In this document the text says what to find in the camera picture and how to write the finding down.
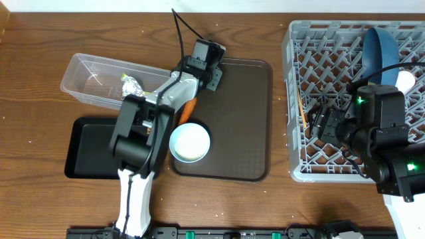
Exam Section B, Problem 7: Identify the orange carrot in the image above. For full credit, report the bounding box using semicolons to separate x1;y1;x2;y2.
178;98;197;125

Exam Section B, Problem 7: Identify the light blue rice bowl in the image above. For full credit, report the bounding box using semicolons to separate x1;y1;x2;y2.
169;123;211;163

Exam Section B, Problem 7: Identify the foil wrapper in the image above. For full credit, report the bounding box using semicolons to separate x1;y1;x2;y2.
121;74;147;99

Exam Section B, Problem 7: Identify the pink cup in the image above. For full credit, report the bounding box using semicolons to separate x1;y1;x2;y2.
395;70;416;95

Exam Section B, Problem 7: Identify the dark blue bowl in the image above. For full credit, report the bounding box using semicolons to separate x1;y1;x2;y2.
362;27;399;86

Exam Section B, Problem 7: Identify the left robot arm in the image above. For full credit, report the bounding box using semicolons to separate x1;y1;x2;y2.
109;64;222;238

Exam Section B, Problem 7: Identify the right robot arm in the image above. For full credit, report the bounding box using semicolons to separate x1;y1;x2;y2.
307;106;424;238

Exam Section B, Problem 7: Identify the grey plastic dishwasher rack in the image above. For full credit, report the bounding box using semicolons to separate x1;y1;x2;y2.
282;21;424;183

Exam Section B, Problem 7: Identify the wooden chopstick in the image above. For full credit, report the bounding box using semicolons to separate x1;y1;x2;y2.
297;89;307;129

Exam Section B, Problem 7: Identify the brown serving tray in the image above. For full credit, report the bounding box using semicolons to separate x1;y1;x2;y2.
170;58;273;182

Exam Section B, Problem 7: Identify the clear plastic bin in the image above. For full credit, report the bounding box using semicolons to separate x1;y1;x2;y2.
60;53;170;110

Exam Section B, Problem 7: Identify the black tray bin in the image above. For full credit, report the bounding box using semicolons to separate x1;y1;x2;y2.
64;116;164;180

